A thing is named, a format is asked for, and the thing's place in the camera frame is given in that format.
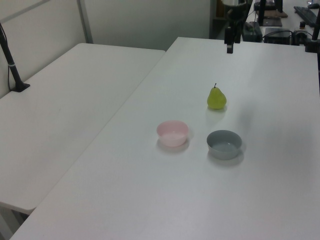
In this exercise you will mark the small black bottle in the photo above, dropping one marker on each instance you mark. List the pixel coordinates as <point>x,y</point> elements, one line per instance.
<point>302,25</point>

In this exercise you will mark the grey partition frame post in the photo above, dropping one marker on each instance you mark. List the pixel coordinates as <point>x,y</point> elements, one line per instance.
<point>210,20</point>

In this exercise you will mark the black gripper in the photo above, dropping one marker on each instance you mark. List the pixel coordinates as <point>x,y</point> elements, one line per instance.
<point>236,13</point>

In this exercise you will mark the black keyboard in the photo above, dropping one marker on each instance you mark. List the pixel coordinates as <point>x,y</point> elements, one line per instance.
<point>306,15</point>

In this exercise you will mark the pink plastic bowl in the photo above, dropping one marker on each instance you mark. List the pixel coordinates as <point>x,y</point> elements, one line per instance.
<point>172,138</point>

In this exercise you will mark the white rectangular table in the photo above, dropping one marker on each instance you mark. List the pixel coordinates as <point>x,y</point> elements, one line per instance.
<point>62,112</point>

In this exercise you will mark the green pear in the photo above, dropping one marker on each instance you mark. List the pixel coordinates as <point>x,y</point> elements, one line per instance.
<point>216,100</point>

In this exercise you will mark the black monitor stand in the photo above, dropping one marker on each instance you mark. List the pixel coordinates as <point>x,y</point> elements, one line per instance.
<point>278,5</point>
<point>262,12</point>

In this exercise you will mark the black flat pad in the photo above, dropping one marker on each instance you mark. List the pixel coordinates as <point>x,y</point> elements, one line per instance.
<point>272,23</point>

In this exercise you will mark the brown board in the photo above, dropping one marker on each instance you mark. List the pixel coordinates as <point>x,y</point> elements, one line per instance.
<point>275,13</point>

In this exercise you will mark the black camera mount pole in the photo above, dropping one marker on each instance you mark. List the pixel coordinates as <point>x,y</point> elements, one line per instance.
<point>312,43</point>
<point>12,65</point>

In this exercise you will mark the grey plastic bowl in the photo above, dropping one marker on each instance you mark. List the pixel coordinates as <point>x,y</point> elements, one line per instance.
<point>222,152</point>

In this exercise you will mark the dark storage shelf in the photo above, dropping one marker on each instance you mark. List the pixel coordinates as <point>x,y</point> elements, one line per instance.
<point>218,25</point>

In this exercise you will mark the black device box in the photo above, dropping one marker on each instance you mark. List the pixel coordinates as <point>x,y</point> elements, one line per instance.
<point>277,36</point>

